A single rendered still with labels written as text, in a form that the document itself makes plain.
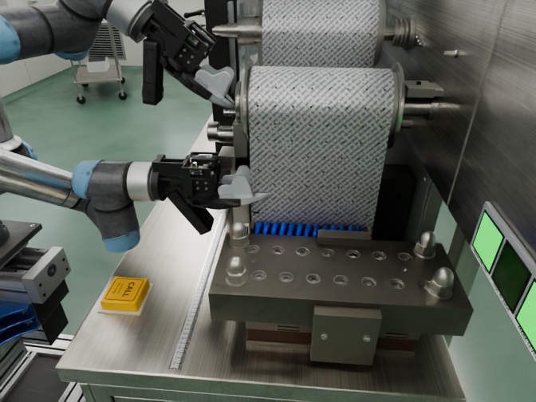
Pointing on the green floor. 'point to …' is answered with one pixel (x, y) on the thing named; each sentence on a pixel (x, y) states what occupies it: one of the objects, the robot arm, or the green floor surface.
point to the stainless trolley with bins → (99, 70)
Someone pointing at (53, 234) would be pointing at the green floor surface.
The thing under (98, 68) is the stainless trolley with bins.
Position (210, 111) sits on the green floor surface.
